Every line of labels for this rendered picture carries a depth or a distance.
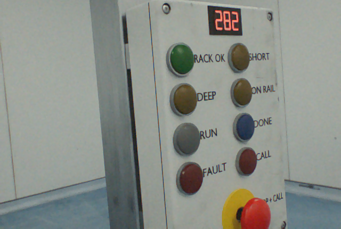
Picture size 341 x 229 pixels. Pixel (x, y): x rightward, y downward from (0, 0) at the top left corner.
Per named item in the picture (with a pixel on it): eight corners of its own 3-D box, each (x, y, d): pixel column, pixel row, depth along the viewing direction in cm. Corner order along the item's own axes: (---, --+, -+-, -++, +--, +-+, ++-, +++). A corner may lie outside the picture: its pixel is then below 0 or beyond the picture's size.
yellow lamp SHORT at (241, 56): (253, 70, 40) (251, 43, 40) (235, 71, 38) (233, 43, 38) (246, 70, 41) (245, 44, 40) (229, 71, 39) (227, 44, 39)
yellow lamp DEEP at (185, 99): (200, 113, 35) (198, 82, 35) (177, 116, 33) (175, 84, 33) (194, 113, 36) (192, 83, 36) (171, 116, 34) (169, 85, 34)
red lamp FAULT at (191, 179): (206, 190, 35) (204, 161, 35) (184, 198, 34) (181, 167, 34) (200, 189, 36) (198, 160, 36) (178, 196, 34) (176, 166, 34)
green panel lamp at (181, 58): (197, 73, 35) (195, 43, 35) (174, 75, 33) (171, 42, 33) (191, 74, 36) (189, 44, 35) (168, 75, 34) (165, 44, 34)
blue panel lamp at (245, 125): (257, 138, 40) (256, 112, 40) (240, 142, 39) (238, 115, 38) (251, 138, 41) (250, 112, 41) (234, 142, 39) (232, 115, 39)
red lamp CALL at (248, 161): (260, 172, 41) (258, 146, 40) (243, 178, 39) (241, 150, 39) (253, 171, 41) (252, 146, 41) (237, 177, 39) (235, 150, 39)
